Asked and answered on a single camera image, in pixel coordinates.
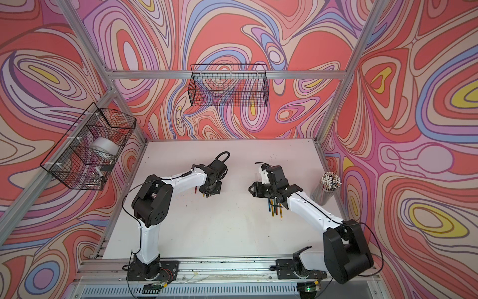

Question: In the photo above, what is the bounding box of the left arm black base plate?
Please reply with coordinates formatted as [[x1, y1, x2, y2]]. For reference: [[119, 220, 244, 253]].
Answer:
[[122, 260, 180, 283]]

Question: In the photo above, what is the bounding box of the silver tape roll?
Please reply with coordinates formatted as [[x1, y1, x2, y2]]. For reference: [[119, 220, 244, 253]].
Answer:
[[89, 137, 120, 159]]

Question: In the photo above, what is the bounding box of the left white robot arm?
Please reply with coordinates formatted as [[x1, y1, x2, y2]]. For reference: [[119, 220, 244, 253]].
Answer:
[[131, 159, 228, 265]]

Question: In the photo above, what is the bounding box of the aluminium frame corner post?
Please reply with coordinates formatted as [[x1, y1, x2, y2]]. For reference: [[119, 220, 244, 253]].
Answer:
[[55, 0, 148, 145]]

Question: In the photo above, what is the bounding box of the black wire basket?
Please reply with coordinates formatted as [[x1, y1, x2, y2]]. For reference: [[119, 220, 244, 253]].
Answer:
[[41, 103, 136, 191], [187, 63, 270, 107]]

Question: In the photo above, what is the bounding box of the left black wire basket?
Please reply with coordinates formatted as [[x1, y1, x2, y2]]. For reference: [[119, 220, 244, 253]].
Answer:
[[41, 103, 136, 191]]

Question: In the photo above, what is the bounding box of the back black wire basket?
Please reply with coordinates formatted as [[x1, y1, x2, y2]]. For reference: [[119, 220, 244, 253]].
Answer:
[[187, 63, 270, 107]]

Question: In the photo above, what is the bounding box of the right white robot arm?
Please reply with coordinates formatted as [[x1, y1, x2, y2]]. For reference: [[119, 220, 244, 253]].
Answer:
[[248, 162, 374, 284]]

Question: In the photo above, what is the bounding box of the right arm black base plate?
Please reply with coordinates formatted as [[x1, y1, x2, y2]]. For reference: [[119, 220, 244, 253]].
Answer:
[[269, 259, 327, 281]]

